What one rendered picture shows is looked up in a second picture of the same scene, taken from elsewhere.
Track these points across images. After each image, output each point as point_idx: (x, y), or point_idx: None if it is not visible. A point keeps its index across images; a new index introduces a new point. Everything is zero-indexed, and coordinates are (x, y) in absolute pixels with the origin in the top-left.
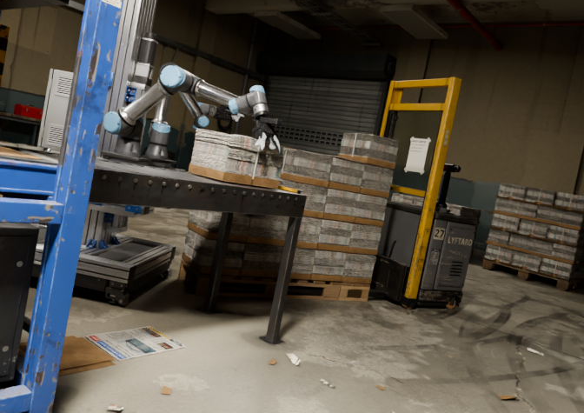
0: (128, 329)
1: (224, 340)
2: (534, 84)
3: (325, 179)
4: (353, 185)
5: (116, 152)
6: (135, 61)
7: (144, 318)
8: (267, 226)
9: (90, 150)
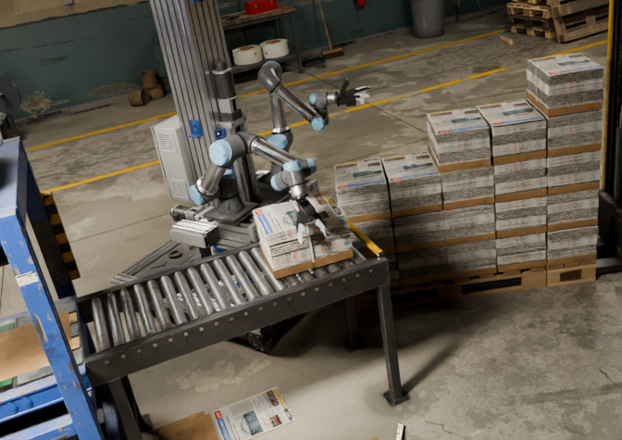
0: (255, 393)
1: (342, 403)
2: None
3: (485, 157)
4: (533, 151)
5: (217, 212)
6: (215, 99)
7: (279, 371)
8: (417, 231)
9: (72, 383)
